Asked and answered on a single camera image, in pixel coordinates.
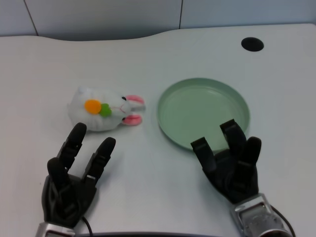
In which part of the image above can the black table cable grommet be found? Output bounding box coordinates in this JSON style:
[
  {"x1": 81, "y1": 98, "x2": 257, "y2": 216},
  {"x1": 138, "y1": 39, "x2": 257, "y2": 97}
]
[{"x1": 240, "y1": 37, "x2": 264, "y2": 52}]

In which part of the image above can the white rabbit doll with carrot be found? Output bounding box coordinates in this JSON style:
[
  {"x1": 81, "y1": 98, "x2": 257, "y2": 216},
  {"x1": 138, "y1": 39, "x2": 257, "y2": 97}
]
[{"x1": 67, "y1": 85, "x2": 146, "y2": 132}]

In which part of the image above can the green round plate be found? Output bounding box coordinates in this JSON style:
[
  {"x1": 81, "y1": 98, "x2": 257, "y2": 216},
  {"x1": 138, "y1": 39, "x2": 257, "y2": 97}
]
[{"x1": 157, "y1": 78, "x2": 251, "y2": 152}]

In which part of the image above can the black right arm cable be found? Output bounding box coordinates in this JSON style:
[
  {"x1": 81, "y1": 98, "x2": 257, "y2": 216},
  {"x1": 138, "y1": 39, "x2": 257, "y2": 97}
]
[{"x1": 269, "y1": 201, "x2": 295, "y2": 237}]

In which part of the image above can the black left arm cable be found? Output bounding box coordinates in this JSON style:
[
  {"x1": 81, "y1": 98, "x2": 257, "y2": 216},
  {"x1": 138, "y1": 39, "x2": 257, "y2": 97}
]
[{"x1": 81, "y1": 216, "x2": 94, "y2": 235}]

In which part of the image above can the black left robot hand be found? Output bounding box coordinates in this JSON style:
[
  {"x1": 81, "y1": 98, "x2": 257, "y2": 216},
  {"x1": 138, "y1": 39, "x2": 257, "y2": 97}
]
[{"x1": 41, "y1": 122, "x2": 117, "y2": 228}]

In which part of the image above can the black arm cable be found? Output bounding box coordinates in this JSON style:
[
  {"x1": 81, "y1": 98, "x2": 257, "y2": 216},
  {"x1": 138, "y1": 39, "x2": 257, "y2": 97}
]
[
  {"x1": 269, "y1": 201, "x2": 295, "y2": 237},
  {"x1": 81, "y1": 216, "x2": 94, "y2": 235}
]

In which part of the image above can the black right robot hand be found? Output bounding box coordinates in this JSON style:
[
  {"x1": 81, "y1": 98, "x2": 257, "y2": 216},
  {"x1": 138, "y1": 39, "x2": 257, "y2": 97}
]
[{"x1": 190, "y1": 118, "x2": 262, "y2": 204}]

